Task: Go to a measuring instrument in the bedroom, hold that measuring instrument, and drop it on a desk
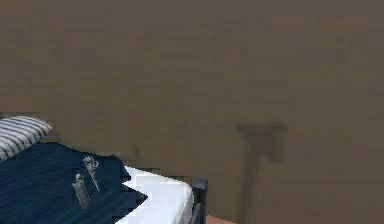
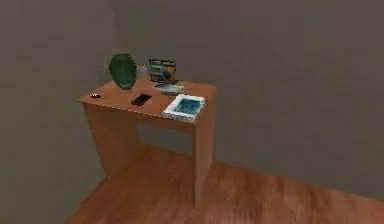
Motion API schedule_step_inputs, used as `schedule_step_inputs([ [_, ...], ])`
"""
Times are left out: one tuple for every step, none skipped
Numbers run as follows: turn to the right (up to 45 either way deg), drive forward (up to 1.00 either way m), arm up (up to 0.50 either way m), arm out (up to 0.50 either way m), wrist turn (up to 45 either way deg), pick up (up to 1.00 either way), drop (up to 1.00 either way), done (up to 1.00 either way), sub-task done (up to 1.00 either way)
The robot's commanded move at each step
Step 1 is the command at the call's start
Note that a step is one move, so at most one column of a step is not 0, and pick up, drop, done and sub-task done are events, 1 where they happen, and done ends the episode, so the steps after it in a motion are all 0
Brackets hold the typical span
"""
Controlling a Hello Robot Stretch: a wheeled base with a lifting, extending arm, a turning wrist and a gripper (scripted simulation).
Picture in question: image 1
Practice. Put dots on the small silver key-shaped object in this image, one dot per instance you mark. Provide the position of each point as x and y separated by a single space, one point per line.
92 170

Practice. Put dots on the small grey flat object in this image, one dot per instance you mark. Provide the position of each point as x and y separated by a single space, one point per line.
81 192

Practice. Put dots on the bed with dark blue blanket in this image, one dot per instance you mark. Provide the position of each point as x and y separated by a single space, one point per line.
43 186

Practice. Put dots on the grey striped pillow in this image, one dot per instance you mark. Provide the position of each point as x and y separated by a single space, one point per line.
16 133

